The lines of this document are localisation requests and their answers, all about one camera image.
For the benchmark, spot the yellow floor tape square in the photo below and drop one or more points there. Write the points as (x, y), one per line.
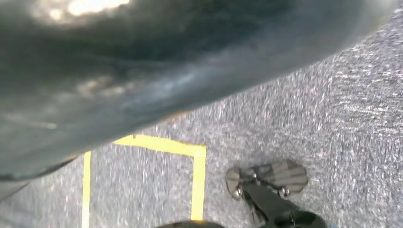
(198, 188)

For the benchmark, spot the black robot leg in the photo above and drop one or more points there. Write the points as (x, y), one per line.
(277, 210)

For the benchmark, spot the black robot foot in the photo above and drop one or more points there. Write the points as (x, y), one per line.
(283, 176)

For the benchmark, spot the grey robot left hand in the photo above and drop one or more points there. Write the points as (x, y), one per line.
(126, 63)

